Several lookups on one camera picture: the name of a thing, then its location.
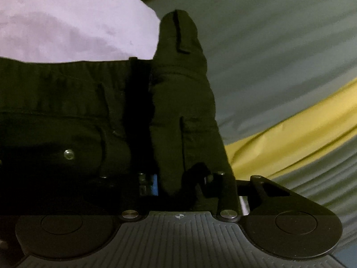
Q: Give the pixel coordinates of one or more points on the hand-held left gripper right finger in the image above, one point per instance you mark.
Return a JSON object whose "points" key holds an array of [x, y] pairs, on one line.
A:
{"points": [[224, 195]]}

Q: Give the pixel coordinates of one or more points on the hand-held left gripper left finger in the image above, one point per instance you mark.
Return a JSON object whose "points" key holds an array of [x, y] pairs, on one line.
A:
{"points": [[154, 184]]}

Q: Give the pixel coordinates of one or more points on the black pants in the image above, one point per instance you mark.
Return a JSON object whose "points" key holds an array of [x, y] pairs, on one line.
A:
{"points": [[181, 89]]}

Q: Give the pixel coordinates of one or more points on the yellow cloth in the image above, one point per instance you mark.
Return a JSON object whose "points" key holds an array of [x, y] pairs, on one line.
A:
{"points": [[306, 125]]}

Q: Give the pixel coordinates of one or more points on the grey striped bed sheet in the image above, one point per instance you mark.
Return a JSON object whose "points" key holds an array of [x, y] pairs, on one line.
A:
{"points": [[265, 47]]}

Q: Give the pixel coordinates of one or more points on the lavender cloth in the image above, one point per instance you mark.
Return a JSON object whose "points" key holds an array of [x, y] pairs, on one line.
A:
{"points": [[69, 19]]}

